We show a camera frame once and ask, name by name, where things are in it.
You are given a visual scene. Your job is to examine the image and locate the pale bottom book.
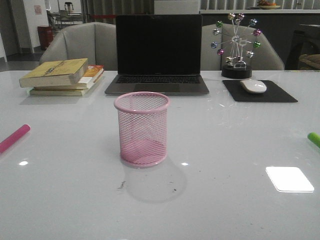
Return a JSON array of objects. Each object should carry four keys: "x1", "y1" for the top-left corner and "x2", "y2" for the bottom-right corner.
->
[{"x1": 29, "y1": 76, "x2": 105, "y2": 97}]

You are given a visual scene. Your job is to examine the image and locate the pink mesh pen holder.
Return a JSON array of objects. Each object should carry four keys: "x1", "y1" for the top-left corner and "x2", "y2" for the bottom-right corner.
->
[{"x1": 114, "y1": 91, "x2": 170, "y2": 168}]

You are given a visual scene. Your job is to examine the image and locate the red bin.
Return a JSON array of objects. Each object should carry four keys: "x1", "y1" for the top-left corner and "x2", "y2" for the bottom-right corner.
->
[{"x1": 37, "y1": 25, "x2": 53, "y2": 50}]

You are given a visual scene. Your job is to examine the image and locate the green marker pen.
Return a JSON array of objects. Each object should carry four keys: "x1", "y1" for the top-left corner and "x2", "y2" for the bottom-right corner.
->
[{"x1": 307, "y1": 132, "x2": 320, "y2": 148}]

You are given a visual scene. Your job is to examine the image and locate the dark chair at right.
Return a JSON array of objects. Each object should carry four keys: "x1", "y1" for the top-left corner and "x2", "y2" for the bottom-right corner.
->
[{"x1": 285, "y1": 24, "x2": 320, "y2": 70}]

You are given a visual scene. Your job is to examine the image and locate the black mouse pad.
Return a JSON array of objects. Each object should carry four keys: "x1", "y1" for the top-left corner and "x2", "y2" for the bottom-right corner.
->
[{"x1": 222, "y1": 80, "x2": 298, "y2": 103}]

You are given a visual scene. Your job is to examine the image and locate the yellow top book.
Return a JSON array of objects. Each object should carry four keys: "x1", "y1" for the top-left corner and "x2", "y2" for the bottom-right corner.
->
[{"x1": 19, "y1": 58, "x2": 88, "y2": 88}]

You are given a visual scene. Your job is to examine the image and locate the ferris wheel desk ornament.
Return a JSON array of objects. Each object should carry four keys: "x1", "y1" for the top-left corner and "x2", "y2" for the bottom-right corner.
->
[{"x1": 210, "y1": 12, "x2": 262, "y2": 79}]

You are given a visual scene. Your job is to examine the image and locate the grey left armchair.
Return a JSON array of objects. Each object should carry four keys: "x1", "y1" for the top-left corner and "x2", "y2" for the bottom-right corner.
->
[{"x1": 39, "y1": 22, "x2": 118, "y2": 71}]

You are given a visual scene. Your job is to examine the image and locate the orange white middle book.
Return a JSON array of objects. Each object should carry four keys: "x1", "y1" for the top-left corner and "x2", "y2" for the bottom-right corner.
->
[{"x1": 34, "y1": 65, "x2": 104, "y2": 91}]

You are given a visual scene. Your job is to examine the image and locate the grey right armchair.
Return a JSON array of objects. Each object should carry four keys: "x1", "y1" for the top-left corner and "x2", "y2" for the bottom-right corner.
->
[{"x1": 200, "y1": 23, "x2": 285, "y2": 71}]

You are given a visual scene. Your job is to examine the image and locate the white computer mouse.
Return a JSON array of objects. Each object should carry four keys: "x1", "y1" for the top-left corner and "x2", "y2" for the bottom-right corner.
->
[{"x1": 240, "y1": 79, "x2": 267, "y2": 94}]

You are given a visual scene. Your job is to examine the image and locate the fruit bowl on counter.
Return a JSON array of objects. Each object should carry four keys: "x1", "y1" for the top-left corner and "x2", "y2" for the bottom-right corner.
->
[{"x1": 257, "y1": 0, "x2": 281, "y2": 10}]

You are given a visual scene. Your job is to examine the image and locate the grey open laptop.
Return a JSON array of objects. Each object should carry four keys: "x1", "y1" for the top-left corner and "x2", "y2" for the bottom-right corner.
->
[{"x1": 105, "y1": 14, "x2": 209, "y2": 96}]

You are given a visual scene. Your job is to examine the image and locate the pink marker pen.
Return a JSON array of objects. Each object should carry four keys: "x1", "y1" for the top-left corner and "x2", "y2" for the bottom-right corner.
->
[{"x1": 0, "y1": 124, "x2": 31, "y2": 154}]

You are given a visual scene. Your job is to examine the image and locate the grey armchair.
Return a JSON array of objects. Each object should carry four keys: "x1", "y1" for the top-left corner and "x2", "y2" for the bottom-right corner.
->
[
  {"x1": 200, "y1": 23, "x2": 285, "y2": 71},
  {"x1": 39, "y1": 22, "x2": 118, "y2": 71}
]

